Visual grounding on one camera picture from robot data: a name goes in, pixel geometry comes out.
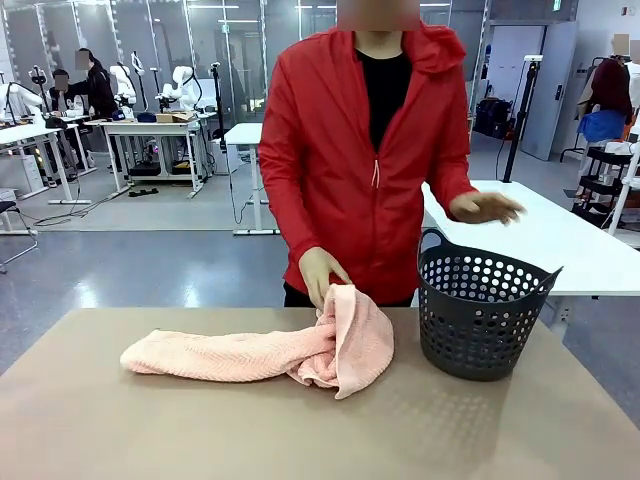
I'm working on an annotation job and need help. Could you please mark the black rolling cart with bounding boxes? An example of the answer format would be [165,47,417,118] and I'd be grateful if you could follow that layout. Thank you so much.
[572,146,640,221]

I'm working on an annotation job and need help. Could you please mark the narrow white desk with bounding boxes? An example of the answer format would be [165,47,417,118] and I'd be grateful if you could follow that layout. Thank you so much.
[223,122,281,237]

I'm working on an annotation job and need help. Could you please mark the pink woven towel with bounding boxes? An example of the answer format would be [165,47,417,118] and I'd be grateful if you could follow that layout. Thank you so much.
[119,282,396,401]

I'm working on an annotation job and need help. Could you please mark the black tripod stand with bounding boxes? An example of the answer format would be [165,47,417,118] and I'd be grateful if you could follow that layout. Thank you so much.
[501,55,544,184]

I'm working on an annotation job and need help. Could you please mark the grey door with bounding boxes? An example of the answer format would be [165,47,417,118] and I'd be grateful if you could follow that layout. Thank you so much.
[519,21,577,162]

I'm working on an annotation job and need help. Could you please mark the red-sleeved right forearm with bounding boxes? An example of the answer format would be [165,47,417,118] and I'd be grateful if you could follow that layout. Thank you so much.
[257,159,335,263]

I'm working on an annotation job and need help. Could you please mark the dark grey perforated laundry basket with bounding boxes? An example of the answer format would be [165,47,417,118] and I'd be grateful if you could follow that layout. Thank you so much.
[417,228,565,383]

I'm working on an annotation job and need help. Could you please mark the seated person in black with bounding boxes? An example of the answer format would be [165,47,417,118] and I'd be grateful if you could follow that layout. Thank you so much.
[46,69,77,120]

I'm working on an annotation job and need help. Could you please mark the white desk with cardboard box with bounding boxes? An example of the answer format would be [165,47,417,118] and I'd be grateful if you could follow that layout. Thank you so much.
[97,112,217,200]

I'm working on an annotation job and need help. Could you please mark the person's left hand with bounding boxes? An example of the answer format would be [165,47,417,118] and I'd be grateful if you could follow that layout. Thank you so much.
[448,191,528,226]

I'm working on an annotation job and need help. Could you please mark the person in red jacket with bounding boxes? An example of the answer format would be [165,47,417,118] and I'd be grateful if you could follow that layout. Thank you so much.
[257,19,480,308]

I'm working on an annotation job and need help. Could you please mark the standing person in black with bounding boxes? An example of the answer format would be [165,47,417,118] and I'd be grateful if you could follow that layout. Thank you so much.
[67,47,120,121]

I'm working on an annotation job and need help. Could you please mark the red-sleeved left forearm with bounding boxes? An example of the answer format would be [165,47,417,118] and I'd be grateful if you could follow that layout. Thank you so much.
[418,144,480,221]

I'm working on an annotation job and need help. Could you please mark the black metal-frame chair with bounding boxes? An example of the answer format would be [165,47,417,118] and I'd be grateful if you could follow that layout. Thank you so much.
[0,199,39,274]

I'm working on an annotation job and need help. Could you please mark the long white table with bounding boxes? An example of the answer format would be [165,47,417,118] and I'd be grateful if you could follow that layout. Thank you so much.
[421,179,640,298]

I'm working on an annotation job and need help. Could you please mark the person's right hand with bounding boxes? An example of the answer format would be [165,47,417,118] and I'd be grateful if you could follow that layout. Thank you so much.
[298,246,354,310]

